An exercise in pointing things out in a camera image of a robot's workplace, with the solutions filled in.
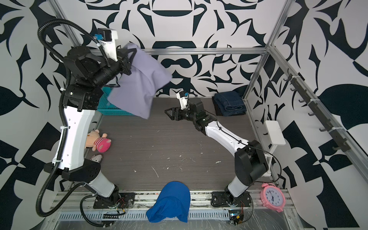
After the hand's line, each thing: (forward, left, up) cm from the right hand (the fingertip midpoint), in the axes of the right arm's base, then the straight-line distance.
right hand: (169, 109), depth 78 cm
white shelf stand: (-16, -53, -5) cm, 55 cm away
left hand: (+2, +10, +35) cm, 36 cm away
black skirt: (+21, -32, -25) cm, 46 cm away
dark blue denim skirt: (+20, -41, -19) cm, 49 cm away
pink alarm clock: (-38, -51, -25) cm, 69 cm away
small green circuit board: (-46, -32, -29) cm, 63 cm away
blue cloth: (-40, -2, -22) cm, 45 cm away
